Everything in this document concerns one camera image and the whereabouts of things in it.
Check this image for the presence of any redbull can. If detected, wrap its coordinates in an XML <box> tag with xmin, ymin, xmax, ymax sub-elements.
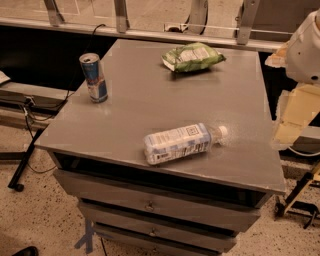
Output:
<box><xmin>79</xmin><ymin>53</ymin><xmax>108</xmax><ymax>103</ymax></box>

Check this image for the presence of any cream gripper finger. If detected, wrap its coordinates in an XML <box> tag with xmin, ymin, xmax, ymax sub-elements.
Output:
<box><xmin>273</xmin><ymin>83</ymin><xmax>320</xmax><ymax>147</ymax></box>
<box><xmin>265</xmin><ymin>43</ymin><xmax>288</xmax><ymax>68</ymax></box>

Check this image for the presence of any black stand leg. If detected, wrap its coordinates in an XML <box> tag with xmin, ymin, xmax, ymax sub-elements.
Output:
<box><xmin>8</xmin><ymin>129</ymin><xmax>43</xmax><ymax>192</ymax></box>

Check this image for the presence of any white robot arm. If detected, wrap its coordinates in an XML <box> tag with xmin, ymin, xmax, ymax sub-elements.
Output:
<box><xmin>265</xmin><ymin>9</ymin><xmax>320</xmax><ymax>150</ymax></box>

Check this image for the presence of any green jalapeno chip bag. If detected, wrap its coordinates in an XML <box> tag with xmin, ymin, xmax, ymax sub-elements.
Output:
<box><xmin>162</xmin><ymin>42</ymin><xmax>226</xmax><ymax>73</ymax></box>

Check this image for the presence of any black cable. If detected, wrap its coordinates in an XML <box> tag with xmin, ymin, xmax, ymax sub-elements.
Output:
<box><xmin>19</xmin><ymin>23</ymin><xmax>107</xmax><ymax>174</ymax></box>

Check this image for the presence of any black shoe tip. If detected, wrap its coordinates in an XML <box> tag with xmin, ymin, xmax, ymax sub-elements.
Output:
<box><xmin>12</xmin><ymin>246</ymin><xmax>39</xmax><ymax>256</ymax></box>

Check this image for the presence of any clear plastic water bottle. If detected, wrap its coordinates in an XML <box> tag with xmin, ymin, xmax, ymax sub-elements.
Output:
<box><xmin>143</xmin><ymin>123</ymin><xmax>228</xmax><ymax>165</ymax></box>

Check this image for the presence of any yellow black stand base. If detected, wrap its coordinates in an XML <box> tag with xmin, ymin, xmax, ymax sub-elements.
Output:
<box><xmin>275</xmin><ymin>161</ymin><xmax>320</xmax><ymax>229</ymax></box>

